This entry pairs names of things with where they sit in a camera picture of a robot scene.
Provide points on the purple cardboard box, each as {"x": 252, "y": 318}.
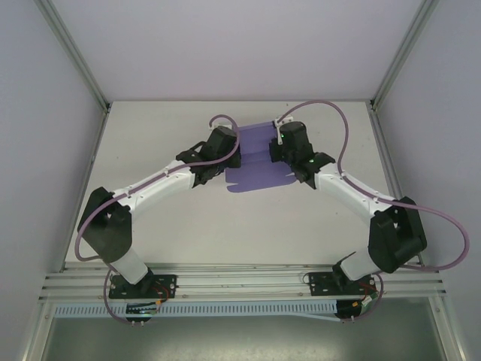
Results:
{"x": 255, "y": 180}

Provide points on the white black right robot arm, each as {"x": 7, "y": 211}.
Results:
{"x": 338, "y": 184}

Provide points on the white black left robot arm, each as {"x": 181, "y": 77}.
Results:
{"x": 158, "y": 184}

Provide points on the grey metal sheet panel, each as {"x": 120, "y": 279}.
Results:
{"x": 240, "y": 342}

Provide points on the aluminium table side rail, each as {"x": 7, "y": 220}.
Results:
{"x": 90, "y": 169}
{"x": 388, "y": 158}

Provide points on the long aluminium mounting rail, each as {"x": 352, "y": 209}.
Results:
{"x": 240, "y": 280}

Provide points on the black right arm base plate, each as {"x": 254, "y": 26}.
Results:
{"x": 319, "y": 280}

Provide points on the aluminium frame post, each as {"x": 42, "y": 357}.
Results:
{"x": 404, "y": 52}
{"x": 76, "y": 52}

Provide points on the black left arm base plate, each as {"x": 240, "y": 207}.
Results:
{"x": 169, "y": 280}

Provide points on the short aluminium frame leg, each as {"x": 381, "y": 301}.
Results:
{"x": 37, "y": 334}
{"x": 445, "y": 331}

